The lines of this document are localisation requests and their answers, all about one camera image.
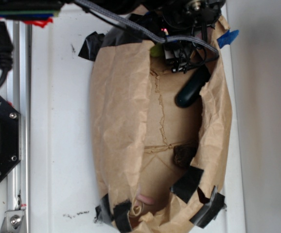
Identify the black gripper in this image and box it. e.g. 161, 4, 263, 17
163, 29, 218, 73

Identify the green plush animal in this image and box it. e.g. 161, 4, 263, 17
150, 43, 165, 58

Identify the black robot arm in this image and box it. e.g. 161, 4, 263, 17
0, 0, 226, 70

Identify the pink plush animal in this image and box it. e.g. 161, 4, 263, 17
133, 194, 155, 212

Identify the dark green oblong case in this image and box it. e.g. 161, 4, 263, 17
175, 65, 211, 108

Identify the blue tape piece right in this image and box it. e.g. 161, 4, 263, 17
217, 30, 240, 49

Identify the black tape upper left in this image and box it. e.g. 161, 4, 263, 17
78, 32, 105, 61

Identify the black tape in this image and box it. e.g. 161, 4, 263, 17
170, 166, 204, 203
78, 32, 105, 61
95, 194, 133, 233

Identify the brown rock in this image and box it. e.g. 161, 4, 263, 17
173, 144, 197, 169

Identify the brown paper bag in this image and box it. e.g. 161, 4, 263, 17
89, 24, 232, 233

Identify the black tape lower right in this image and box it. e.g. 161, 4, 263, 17
170, 166, 204, 203

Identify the black tape lower left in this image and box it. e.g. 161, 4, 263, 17
95, 194, 133, 233

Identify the grey braided cable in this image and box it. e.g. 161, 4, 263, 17
74, 0, 220, 59

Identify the aluminium frame rail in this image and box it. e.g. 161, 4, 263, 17
5, 20, 32, 233

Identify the metal corner bracket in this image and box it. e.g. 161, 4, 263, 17
0, 210, 27, 233

